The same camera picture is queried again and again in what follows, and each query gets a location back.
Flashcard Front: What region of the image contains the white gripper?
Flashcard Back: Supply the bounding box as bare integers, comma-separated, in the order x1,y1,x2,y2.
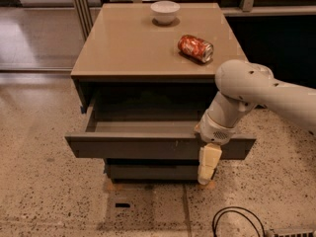
194,113,236,186

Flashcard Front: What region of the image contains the white ceramic bowl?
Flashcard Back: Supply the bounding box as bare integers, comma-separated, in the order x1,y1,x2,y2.
150,1,180,25

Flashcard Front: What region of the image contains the grey power strip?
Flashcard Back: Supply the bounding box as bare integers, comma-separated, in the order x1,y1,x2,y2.
266,228,316,237

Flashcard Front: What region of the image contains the grey top drawer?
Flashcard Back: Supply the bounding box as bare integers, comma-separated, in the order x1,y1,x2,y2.
64,97,257,161

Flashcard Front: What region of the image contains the black cable loop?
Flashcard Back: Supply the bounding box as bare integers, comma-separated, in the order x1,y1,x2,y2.
211,206,267,237

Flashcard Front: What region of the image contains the grey bottom drawer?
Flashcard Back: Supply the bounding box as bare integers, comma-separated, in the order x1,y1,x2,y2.
104,158,198,181

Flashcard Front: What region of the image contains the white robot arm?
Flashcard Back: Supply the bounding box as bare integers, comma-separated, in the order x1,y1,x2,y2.
195,60,316,185

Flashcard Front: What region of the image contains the red soda can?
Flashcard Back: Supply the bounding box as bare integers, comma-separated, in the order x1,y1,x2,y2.
178,35,214,63

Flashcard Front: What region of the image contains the grey-brown drawer cabinet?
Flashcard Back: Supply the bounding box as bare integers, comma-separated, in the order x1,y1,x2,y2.
70,2,256,185

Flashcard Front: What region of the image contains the grey drawer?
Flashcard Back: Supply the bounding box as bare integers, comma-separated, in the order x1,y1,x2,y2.
64,97,257,161
104,158,198,181

